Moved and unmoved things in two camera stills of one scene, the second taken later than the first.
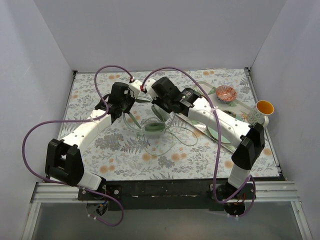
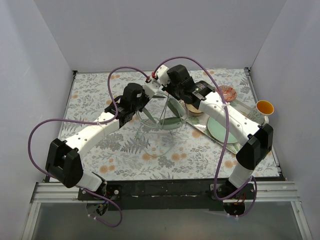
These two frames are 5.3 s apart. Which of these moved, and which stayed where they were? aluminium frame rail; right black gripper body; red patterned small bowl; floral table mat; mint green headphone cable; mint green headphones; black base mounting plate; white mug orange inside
Moved: right black gripper body; mint green headphone cable; mint green headphones
Stayed: red patterned small bowl; floral table mat; aluminium frame rail; black base mounting plate; white mug orange inside
